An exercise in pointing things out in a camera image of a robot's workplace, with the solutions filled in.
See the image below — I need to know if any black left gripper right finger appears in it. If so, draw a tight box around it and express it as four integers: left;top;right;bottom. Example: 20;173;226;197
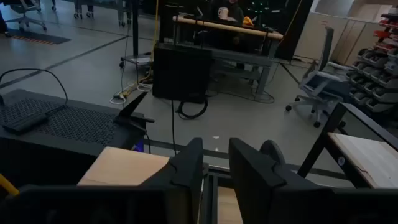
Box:
229;138;330;224

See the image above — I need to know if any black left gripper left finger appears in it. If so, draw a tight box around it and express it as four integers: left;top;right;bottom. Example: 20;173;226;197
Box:
146;137;208;224

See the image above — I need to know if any wooden shelf with black legs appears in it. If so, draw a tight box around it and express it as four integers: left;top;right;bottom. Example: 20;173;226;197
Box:
297;101;398;190

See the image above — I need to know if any black wifi antenna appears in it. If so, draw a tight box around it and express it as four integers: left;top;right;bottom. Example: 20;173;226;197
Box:
113;91;155;131

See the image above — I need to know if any black floor-standing box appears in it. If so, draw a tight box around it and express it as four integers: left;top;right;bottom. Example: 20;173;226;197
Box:
152;42;214;103

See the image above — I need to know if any black computer tower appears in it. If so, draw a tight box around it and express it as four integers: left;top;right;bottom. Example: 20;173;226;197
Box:
0;88;147;187

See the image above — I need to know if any grey office chair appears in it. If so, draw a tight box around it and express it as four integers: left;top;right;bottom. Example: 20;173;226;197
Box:
285;26;354;128

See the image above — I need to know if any parts bin storage rack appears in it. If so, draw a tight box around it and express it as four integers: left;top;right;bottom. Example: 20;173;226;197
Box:
345;12;398;113

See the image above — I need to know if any desk with wooden top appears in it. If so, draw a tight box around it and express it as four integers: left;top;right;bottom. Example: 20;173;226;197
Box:
172;14;284;101

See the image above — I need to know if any small black box on computer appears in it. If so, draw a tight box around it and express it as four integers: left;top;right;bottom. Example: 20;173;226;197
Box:
2;112;49;135

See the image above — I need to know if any dark floor mat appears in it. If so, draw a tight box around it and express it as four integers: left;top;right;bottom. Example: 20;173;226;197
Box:
6;29;72;45

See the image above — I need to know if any dark office chair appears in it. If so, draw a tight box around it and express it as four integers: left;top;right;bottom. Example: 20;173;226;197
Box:
5;0;48;32

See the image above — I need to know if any black metal table frame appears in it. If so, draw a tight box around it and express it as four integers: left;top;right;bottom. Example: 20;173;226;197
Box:
198;163;240;224

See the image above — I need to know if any long black floor cable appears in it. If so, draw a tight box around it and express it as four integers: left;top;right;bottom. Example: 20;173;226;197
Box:
170;99;177;156

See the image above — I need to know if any coiled black cable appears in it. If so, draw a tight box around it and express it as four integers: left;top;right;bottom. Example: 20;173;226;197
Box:
176;96;209;120

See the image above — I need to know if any power strip with white cable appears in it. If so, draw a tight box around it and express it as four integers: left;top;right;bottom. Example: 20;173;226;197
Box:
109;81;154;105

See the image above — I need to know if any yellow hanging cord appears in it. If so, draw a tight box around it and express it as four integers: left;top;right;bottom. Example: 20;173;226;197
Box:
146;0;160;88

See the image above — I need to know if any thin black looped cable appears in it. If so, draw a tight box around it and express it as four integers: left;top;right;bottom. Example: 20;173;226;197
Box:
0;68;68;114

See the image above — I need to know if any yellow cable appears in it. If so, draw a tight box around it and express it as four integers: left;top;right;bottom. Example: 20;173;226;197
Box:
0;173;20;197

